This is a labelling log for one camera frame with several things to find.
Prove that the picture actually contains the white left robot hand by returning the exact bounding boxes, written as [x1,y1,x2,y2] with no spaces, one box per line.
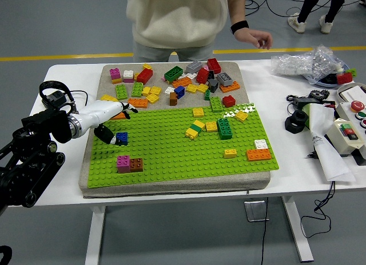
[77,101,138,146]

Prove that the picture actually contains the person's left hand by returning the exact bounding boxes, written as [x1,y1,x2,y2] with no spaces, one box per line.
[234,27,274,50]

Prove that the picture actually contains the green studded baseplate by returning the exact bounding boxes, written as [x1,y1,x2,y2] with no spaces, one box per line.
[87,102,280,189]

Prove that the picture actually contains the pink and yellow brick stack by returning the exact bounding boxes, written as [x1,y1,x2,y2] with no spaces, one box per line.
[109,67,122,85]

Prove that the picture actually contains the long red toy brick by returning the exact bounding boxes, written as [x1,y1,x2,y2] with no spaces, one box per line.
[206,58,222,75]
[136,68,154,85]

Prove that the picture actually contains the long grey toy brick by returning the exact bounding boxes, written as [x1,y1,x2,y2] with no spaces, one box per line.
[216,72,234,87]
[185,60,204,74]

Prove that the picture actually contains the square red toy brick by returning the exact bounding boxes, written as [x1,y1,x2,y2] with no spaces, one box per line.
[222,95,237,108]

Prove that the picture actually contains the long dark green brick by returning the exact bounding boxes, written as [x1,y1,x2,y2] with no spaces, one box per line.
[164,65,184,83]
[217,118,234,140]

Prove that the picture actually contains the yellow and green brick stack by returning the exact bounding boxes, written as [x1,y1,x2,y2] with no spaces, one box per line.
[185,119,206,140]

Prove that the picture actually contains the black wristwatch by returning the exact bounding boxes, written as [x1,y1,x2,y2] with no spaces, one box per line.
[230,20,249,35]

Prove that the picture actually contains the yellow floor tape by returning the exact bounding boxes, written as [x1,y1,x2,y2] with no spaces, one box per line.
[0,46,366,62]

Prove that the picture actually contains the black power adapter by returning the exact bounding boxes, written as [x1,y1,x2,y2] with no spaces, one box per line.
[45,91,67,106]

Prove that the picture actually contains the person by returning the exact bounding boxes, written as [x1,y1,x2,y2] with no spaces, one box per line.
[125,0,274,63]
[287,0,349,35]

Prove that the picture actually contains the clear bubble wrap bag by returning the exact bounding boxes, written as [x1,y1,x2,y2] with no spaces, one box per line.
[270,44,349,82]

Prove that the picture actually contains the black power supply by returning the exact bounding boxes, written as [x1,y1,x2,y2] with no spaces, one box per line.
[287,94,336,110]

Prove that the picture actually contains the black gear wheel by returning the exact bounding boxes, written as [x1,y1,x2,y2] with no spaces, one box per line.
[308,89,330,101]

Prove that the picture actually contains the clear blue-rimmed container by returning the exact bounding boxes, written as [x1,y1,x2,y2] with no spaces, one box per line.
[303,62,355,90]

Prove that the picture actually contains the white oval case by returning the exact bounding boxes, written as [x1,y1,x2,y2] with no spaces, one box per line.
[336,81,366,103]

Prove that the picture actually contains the white button control box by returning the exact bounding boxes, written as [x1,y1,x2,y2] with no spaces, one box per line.
[334,99,366,129]

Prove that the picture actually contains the grey-brown mat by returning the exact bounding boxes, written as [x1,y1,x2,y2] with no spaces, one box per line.
[78,61,272,199]

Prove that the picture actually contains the white table leg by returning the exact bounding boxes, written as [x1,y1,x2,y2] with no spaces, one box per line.
[85,205,107,265]
[281,195,315,263]

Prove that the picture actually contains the white paper sheet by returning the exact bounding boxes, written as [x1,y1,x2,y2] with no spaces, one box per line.
[303,102,357,182]

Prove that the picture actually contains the metal floor plate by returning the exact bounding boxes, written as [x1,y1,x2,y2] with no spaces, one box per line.
[244,200,270,222]

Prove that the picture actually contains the black adapter cord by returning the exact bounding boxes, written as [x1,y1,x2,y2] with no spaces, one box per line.
[70,90,89,106]

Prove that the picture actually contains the black floor cable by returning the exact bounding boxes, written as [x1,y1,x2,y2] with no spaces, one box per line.
[264,0,366,19]
[244,0,268,18]

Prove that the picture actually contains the white switch box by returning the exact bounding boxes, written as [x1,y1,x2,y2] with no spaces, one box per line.
[325,118,366,157]

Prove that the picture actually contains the black hanging cable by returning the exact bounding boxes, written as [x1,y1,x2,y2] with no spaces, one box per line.
[259,196,270,265]
[300,180,336,239]

